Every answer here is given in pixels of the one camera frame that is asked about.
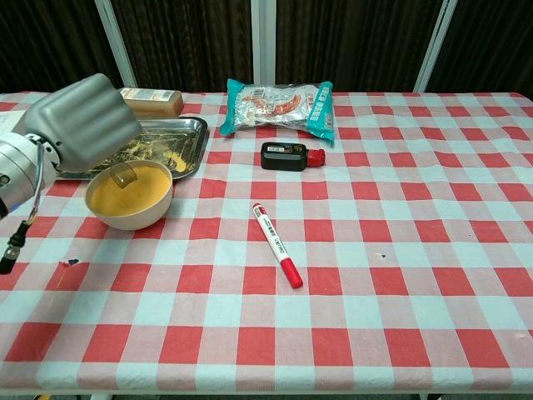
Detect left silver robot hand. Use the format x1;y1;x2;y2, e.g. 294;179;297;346
22;72;142;173

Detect yellow bowl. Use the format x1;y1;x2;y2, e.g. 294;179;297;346
84;160;174;231

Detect brown liquid plastic bottle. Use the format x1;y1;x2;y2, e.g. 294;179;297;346
118;87;185;118

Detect dark brown curtain panel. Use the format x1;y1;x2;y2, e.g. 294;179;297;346
110;0;256;93
0;0;126;95
426;0;533;95
274;0;442;93

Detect rectangular steel tray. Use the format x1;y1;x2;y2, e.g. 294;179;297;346
53;116;209;181

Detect teal snack bag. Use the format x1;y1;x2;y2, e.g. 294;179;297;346
219;77;336;148

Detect black ink bottle red cap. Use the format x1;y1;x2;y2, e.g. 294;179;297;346
260;141;326;173

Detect red and white marker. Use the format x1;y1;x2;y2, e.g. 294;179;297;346
252;202;304;290

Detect red white checkered tablecloth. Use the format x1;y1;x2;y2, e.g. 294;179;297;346
0;90;533;395

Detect white partition post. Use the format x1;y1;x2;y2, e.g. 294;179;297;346
249;0;278;95
413;0;459;93
93;0;137;91

